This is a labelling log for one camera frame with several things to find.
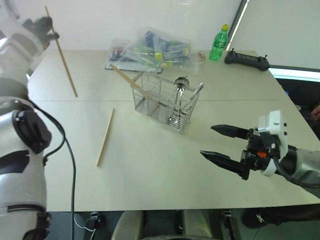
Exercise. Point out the person's dark trousers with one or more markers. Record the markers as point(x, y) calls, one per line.
point(300, 92)

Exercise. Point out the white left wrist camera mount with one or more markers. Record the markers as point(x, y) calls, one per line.
point(18, 48)

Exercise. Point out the grey rounded shape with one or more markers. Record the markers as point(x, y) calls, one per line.
point(126, 226)

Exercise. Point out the black handheld controller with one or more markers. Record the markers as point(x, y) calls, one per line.
point(246, 60)

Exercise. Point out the metal spoon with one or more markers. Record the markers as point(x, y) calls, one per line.
point(180, 83)

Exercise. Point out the clear plastic cup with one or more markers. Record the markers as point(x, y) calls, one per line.
point(199, 60)

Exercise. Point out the clear plastic bag of items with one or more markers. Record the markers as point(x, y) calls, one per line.
point(150, 51)

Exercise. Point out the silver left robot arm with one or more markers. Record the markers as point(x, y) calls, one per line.
point(17, 180)

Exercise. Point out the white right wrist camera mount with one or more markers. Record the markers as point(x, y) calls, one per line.
point(277, 130)

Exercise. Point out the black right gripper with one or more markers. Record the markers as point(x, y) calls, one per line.
point(257, 152)

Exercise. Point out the black shoe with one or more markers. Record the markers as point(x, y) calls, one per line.
point(270, 216)

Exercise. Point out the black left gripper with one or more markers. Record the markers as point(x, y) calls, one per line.
point(37, 26)

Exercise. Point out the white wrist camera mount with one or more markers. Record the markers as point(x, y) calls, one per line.
point(277, 130)
point(18, 48)

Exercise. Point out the wooden chopstick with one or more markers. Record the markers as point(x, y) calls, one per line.
point(105, 137)
point(65, 66)
point(127, 79)

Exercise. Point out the person's bare hand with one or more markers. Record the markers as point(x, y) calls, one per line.
point(316, 110)

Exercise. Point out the green plastic bottle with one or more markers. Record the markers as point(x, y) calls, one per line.
point(218, 43)

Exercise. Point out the dark window frame strip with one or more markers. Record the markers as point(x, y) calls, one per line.
point(236, 23)

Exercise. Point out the black table clamp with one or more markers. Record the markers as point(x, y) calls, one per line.
point(93, 220)
point(228, 223)

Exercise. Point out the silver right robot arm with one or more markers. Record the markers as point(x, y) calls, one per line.
point(303, 165)

